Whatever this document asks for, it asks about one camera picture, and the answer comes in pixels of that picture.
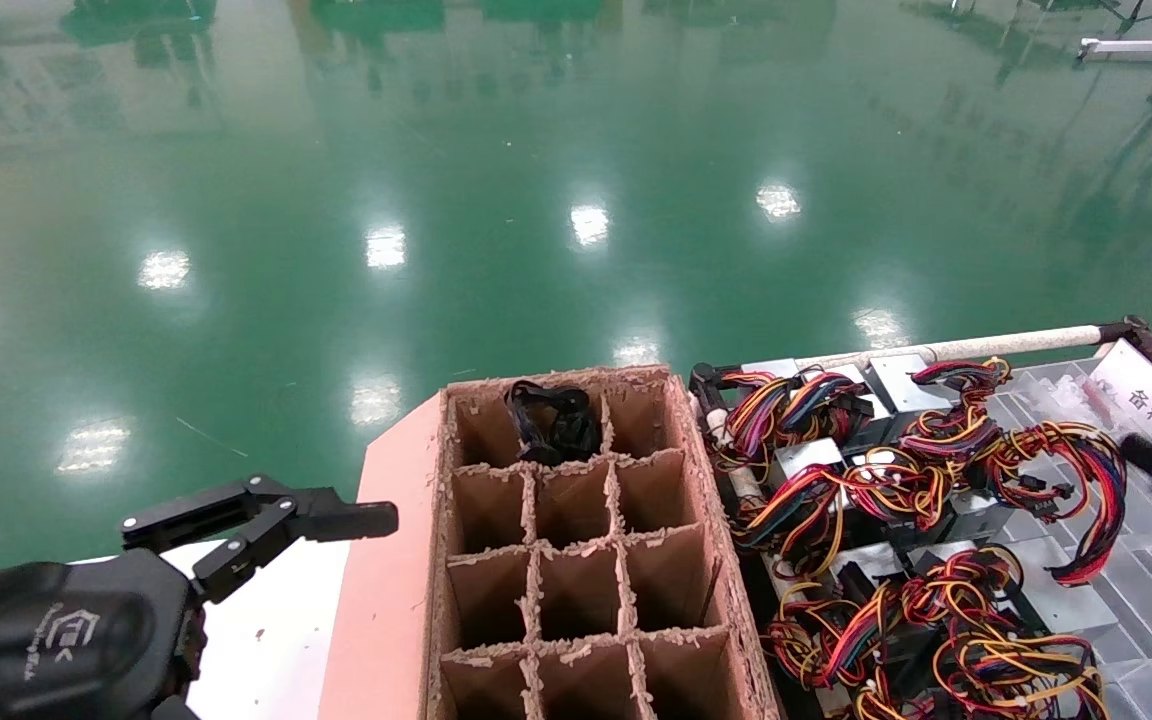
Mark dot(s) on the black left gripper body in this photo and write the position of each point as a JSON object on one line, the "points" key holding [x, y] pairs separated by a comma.
{"points": [[56, 640]]}

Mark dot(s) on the metal cart with white rails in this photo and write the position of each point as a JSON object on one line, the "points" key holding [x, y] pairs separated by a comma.
{"points": [[986, 345]]}

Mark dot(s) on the white printed label sign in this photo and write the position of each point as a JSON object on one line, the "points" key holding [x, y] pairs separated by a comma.
{"points": [[1151, 400]]}

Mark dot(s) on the white wheeled robot stand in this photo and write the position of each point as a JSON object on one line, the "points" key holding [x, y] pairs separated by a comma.
{"points": [[1126, 47]]}

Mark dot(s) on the brown cardboard divider box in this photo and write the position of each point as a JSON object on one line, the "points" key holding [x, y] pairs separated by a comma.
{"points": [[576, 590]]}

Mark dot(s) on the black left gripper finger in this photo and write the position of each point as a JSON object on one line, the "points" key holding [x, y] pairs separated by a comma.
{"points": [[336, 520]]}

